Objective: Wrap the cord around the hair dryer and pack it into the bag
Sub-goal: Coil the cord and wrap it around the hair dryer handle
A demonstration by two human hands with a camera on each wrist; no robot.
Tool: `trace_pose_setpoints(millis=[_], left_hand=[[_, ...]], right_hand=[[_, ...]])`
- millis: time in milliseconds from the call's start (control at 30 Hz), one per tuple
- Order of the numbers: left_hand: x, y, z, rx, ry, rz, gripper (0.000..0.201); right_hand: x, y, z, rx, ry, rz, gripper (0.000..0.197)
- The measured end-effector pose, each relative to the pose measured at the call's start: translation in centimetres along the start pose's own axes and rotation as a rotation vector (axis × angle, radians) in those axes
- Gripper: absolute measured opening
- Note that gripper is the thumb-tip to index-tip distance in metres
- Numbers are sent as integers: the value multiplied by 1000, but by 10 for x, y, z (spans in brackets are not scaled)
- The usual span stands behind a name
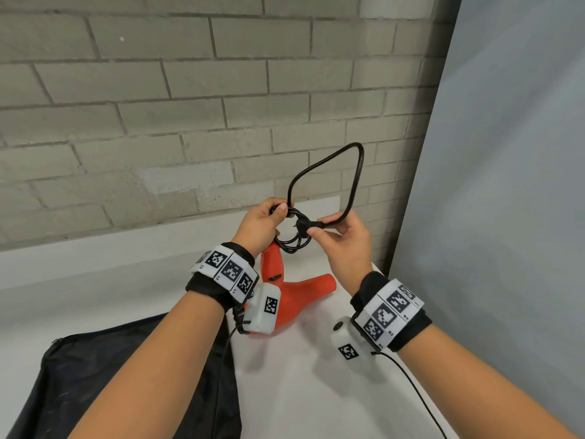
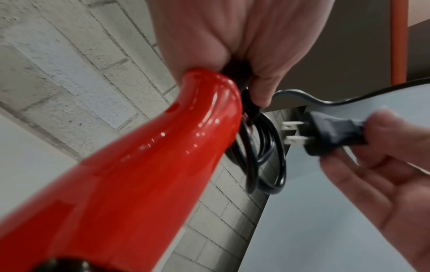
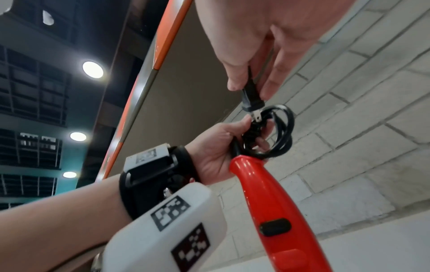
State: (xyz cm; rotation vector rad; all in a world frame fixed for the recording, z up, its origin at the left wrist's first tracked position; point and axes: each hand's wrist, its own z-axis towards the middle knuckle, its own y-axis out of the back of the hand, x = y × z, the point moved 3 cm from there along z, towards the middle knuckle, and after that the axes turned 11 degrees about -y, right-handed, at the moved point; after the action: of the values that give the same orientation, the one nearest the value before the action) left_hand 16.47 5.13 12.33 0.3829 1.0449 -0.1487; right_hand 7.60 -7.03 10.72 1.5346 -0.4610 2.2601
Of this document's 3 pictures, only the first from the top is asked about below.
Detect person's left forearm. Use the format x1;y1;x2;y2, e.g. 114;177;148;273
68;291;227;439

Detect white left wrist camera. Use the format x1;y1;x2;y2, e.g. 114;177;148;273
242;283;282;337

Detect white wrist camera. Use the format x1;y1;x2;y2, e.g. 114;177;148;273
242;283;282;337
330;315;378;369

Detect right wristband with marker tiles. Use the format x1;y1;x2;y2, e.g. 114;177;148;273
349;271;433;354

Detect black power cord with plug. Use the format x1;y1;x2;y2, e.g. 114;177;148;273
269;142;365;253

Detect wristband with marker tiles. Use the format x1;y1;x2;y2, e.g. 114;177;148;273
349;271;433;354
185;241;260;312

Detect person's left hand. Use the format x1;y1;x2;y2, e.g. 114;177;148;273
232;198;289;260

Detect black fabric drawstring bag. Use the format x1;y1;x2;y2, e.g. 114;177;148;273
4;313;243;439

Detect light grey partition board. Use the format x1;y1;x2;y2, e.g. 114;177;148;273
388;0;585;437

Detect thin black right camera cable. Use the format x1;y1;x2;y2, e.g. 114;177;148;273
370;351;449;439

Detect left wristband with marker tiles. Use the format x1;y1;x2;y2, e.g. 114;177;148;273
185;241;260;312

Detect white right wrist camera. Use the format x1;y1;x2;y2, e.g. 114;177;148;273
330;315;378;369

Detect red hair dryer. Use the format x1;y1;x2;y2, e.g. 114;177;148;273
237;241;338;335

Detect person's right hand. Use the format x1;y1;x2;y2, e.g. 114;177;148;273
307;210;375;296

